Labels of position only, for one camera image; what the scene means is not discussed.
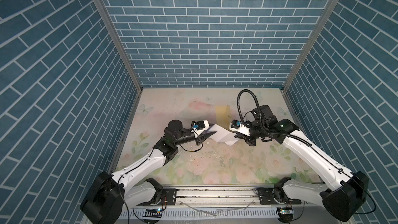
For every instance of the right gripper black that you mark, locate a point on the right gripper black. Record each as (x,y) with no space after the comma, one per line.
(247,139)

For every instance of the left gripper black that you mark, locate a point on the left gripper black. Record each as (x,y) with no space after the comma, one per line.
(202,138)

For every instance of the white letter blue border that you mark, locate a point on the white letter blue border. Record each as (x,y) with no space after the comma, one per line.
(223,135)

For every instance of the yellow envelope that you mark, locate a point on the yellow envelope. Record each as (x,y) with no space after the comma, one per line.
(223,116)

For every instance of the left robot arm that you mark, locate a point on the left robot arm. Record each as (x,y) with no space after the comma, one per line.
(112,194)

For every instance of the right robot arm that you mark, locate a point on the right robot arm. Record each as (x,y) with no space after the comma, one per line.
(342,192)

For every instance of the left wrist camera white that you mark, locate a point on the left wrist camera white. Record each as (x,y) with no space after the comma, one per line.
(200,125)

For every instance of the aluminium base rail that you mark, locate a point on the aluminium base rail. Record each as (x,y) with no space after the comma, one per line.
(227,196)

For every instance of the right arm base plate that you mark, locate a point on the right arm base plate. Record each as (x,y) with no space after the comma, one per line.
(269,196)

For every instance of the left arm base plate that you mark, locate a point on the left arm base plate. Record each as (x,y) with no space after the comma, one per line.
(169,193)

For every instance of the left corner aluminium post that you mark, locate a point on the left corner aluminium post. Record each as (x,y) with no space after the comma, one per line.
(102,10)

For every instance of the corner aluminium post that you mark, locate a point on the corner aluminium post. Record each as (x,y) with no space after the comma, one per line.
(321,22)
(102,10)

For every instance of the right corner aluminium post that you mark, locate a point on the right corner aluminium post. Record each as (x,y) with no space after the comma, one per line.
(321,22)

